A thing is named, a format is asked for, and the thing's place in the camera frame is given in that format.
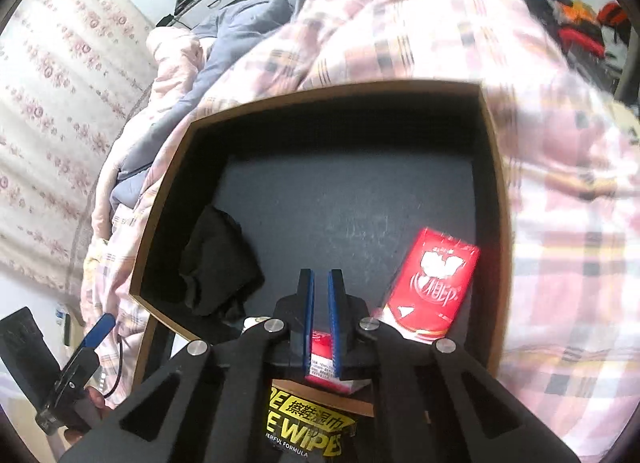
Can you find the black sock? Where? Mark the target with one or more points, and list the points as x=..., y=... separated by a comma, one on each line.
x=220, y=263

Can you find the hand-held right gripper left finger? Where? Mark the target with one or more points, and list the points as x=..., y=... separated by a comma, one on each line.
x=309, y=323

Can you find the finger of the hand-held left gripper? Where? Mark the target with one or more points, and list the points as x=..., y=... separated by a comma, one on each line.
x=100, y=328

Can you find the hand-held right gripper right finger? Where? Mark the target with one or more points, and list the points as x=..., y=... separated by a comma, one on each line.
x=334, y=323

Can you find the deep brown cardboard box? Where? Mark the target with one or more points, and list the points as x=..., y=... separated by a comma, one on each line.
x=350, y=203

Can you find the floral curtain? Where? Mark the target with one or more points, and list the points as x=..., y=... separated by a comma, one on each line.
x=55, y=118

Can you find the black yellow wipes packet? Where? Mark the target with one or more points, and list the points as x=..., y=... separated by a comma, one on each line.
x=305, y=428

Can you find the person's left hand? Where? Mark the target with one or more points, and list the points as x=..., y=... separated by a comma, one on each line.
x=97, y=405

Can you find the red tissue packet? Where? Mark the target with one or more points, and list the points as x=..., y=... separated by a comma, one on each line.
x=322, y=358
x=435, y=283

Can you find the pink plaid quilt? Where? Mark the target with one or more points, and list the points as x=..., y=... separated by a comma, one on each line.
x=550, y=193

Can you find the peach fleece blanket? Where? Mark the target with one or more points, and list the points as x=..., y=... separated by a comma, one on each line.
x=175, y=58

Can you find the red backpack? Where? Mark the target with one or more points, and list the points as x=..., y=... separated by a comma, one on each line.
x=590, y=33

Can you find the grey blanket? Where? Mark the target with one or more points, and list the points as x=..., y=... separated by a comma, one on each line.
x=235, y=38

